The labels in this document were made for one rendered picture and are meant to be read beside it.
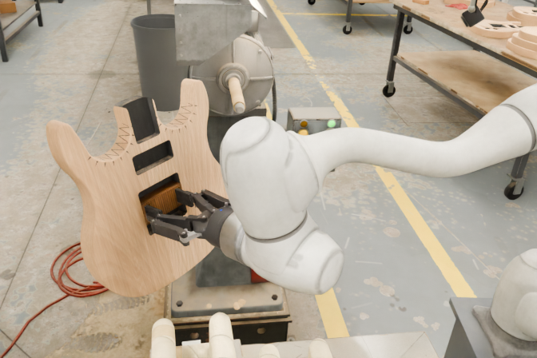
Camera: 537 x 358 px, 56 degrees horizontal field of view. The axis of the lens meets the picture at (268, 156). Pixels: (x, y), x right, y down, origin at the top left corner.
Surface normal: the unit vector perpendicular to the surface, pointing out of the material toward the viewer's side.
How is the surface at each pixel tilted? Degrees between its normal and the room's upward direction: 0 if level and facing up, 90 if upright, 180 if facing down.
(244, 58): 83
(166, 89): 94
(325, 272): 78
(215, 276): 72
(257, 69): 88
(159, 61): 93
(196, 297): 24
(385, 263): 0
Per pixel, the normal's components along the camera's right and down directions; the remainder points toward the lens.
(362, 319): 0.05, -0.87
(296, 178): 0.53, 0.26
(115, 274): 0.74, 0.18
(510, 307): -0.88, 0.20
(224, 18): 0.14, 0.48
